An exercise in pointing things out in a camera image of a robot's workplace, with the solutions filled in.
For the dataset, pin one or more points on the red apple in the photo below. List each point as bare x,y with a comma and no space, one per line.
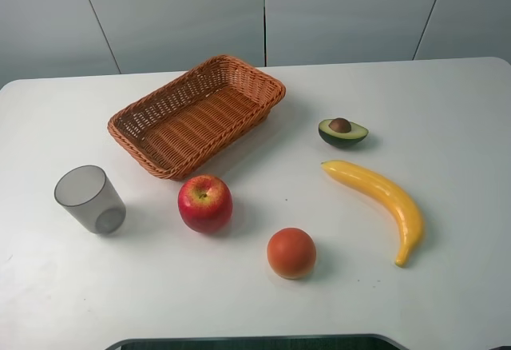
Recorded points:
205,204

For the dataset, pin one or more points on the orange wicker basket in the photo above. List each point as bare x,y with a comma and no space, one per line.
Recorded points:
175,129

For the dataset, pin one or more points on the halved avocado with pit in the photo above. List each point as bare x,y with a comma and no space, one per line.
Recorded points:
341,133

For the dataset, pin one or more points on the orange tomato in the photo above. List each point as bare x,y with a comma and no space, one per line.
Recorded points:
291,253

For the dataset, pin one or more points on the yellow banana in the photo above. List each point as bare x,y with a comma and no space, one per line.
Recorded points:
406,213

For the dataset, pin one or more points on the grey translucent plastic cup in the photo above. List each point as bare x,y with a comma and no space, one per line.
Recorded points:
88,195

